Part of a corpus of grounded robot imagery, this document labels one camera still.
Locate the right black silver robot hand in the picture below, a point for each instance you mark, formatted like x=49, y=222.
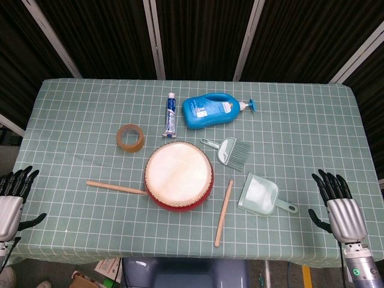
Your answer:
x=345, y=216

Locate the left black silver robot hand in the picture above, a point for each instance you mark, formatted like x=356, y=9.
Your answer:
x=10, y=210

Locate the wooden drumstick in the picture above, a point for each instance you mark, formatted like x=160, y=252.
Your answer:
x=224, y=211
x=114, y=188

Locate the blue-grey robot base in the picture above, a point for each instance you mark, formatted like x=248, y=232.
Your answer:
x=186, y=274

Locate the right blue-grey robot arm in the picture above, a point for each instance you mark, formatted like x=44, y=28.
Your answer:
x=361, y=265

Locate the pale green hand brush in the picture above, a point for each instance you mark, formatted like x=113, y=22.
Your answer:
x=228, y=151

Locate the red drum with white skin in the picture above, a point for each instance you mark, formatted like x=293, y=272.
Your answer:
x=178, y=174

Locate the white shoe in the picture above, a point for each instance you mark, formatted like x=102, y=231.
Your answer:
x=6, y=277

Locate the pale green dustpan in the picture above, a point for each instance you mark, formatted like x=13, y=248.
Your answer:
x=259, y=195

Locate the brown cardboard box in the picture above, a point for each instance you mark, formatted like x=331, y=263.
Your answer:
x=84, y=282

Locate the white printed leaflet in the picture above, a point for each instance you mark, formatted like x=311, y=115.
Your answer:
x=109, y=267

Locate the green checked tablecloth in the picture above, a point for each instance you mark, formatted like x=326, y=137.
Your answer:
x=90, y=114

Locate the brown packing tape roll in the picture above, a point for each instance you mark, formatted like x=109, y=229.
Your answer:
x=135, y=147

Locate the blue pump bottle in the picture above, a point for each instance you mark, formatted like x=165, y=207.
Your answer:
x=207, y=111

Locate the blue white toothpaste tube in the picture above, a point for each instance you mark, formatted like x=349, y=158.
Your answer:
x=170, y=115

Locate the white partition frame post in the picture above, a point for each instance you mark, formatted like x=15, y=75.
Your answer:
x=357, y=57
x=52, y=39
x=155, y=39
x=248, y=39
x=10, y=125

